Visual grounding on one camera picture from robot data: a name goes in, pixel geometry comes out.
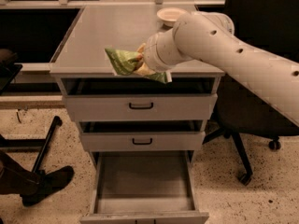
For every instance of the top grey drawer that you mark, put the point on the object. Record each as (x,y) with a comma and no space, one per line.
(133,99)

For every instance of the grey drawer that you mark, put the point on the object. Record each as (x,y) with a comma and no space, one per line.
(158,135)
(133,99)
(144,188)

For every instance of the black middle drawer handle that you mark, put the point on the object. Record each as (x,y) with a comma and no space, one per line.
(142,142)

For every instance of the black table leg stand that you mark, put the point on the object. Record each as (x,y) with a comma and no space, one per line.
(39,145)

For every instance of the green jalapeno chip bag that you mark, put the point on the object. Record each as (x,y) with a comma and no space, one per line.
(124,63)

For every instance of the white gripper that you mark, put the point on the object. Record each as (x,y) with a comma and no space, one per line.
(151,56)

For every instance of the black top drawer handle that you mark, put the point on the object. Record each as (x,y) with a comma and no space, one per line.
(134,106)

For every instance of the grey drawer cabinet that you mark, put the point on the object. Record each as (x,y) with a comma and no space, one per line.
(120,27)

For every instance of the white bowl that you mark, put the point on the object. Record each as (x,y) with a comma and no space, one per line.
(170,15)

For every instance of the middle grey drawer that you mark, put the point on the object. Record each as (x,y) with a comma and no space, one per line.
(158,135)

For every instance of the black drawer handle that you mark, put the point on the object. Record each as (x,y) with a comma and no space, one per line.
(142,142)
(134,106)

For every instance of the black office chair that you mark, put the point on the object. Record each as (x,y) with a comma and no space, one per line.
(272,25)

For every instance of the bottom grey drawer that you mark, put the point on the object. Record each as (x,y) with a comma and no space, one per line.
(144,188)

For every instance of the black object at left edge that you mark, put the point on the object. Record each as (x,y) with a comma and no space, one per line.
(8,68)

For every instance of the person's leg with black shoe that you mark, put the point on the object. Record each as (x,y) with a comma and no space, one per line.
(32,187)

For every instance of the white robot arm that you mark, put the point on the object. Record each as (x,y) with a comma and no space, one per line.
(196,36)

